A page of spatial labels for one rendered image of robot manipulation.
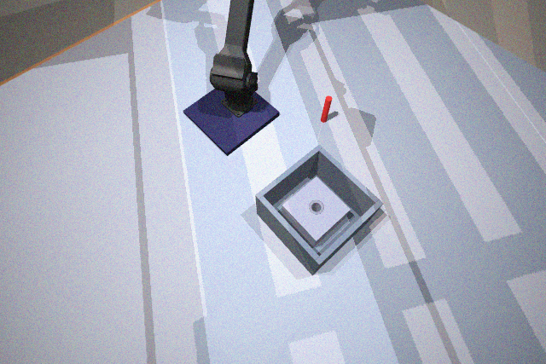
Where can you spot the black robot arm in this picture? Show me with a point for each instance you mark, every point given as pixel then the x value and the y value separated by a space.
pixel 232 68

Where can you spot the red peg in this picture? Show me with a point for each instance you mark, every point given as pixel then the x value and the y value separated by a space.
pixel 326 107

